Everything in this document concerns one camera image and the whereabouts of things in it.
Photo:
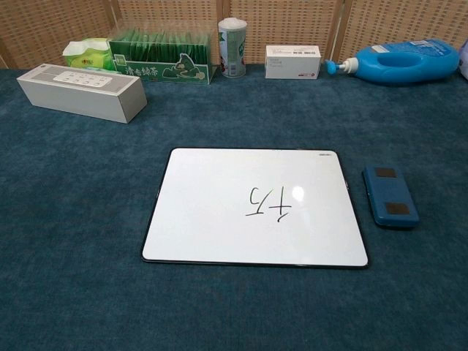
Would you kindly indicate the white dry-erase board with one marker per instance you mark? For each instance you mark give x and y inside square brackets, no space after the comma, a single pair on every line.
[219,212]

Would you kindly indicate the blue pump detergent bottle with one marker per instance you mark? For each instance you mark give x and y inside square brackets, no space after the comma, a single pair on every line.
[431,62]

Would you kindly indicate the small white cardboard box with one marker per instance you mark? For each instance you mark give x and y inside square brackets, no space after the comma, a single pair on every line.
[292,64]

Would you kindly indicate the blue whiteboard eraser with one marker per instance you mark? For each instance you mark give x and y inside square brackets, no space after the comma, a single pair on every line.
[391,197]

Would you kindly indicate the teal table carpet mat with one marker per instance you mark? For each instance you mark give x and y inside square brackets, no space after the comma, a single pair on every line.
[73,219]

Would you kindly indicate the clear green tea bag box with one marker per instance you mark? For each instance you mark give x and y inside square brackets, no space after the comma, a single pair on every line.
[146,69]

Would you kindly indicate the green open tissue pack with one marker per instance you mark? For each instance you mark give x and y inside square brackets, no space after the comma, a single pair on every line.
[87,58]

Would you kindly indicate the pale blue tissue pack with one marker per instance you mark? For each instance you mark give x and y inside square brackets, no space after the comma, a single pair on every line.
[464,62]

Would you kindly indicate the woven bamboo folding screen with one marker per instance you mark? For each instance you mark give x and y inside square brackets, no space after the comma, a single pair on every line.
[292,22]

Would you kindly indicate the long white speaker box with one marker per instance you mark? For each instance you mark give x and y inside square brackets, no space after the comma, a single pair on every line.
[73,98]

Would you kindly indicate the cylindrical can with white lid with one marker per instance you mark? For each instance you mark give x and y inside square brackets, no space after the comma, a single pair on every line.
[232,47]

